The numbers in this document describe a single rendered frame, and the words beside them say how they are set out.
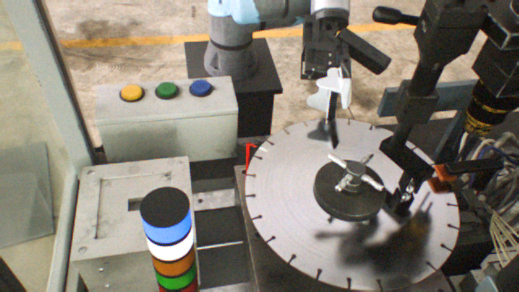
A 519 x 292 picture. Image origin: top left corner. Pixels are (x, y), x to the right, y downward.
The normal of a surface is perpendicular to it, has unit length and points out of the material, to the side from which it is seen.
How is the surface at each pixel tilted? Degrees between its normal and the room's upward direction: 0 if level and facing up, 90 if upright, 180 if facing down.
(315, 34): 34
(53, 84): 90
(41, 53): 90
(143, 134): 90
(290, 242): 0
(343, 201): 5
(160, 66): 0
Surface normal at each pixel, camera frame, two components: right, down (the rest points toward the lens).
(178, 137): 0.18, 0.73
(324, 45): 0.04, -0.15
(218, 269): 0.05, -0.68
